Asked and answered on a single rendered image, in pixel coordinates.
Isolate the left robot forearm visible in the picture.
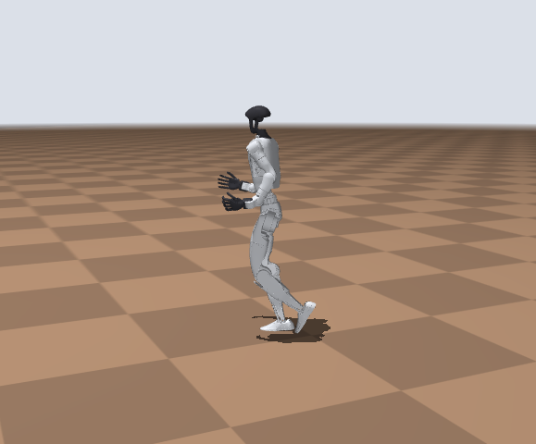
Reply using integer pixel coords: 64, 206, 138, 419
245, 173, 274, 209

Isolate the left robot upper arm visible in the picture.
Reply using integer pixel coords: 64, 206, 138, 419
246, 140, 277, 183

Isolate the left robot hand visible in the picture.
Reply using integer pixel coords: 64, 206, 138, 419
222, 192, 253, 211

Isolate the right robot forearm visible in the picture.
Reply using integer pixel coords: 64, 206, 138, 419
241, 182, 257, 193

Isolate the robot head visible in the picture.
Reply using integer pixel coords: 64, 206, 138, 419
245, 105, 272, 139

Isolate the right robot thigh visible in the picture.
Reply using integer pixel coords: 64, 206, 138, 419
262, 223, 280, 278

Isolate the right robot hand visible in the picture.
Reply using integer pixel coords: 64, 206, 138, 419
218, 172, 250, 191

